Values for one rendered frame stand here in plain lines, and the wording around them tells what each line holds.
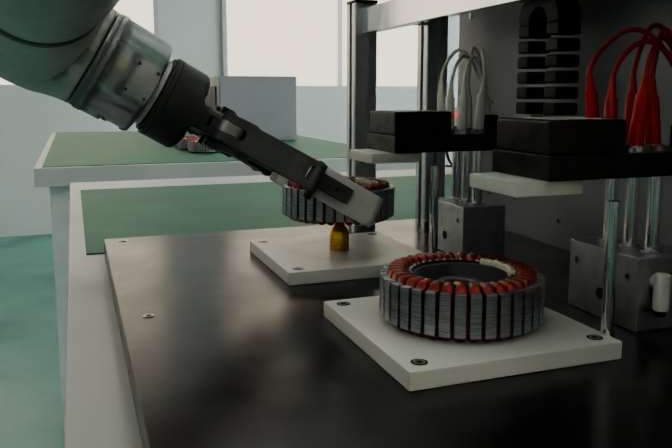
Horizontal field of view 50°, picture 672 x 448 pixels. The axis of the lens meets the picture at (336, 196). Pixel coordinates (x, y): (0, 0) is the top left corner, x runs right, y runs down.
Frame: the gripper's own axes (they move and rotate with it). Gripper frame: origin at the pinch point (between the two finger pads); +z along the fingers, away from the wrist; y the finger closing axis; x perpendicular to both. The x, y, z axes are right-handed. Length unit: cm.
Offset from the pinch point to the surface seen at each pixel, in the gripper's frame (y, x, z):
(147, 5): -446, 81, 1
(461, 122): 2.8, 12.6, 7.2
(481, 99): 2.4, 15.9, 8.2
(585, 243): 22.7, 4.7, 10.7
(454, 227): 2.5, 3.1, 12.4
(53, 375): -183, -87, 18
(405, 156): 3.2, 6.5, 3.2
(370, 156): 2.8, 4.8, 0.0
